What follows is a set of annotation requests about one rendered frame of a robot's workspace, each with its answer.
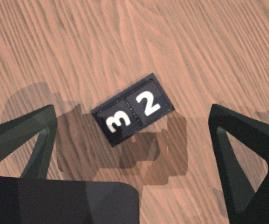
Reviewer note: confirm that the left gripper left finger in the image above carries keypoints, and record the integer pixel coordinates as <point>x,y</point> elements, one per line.
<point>16,132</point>

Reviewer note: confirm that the black number cube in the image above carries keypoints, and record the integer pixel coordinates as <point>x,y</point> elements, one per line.
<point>147,102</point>
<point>117,121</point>

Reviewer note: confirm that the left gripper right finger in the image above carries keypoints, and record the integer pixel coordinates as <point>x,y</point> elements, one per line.
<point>242,207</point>

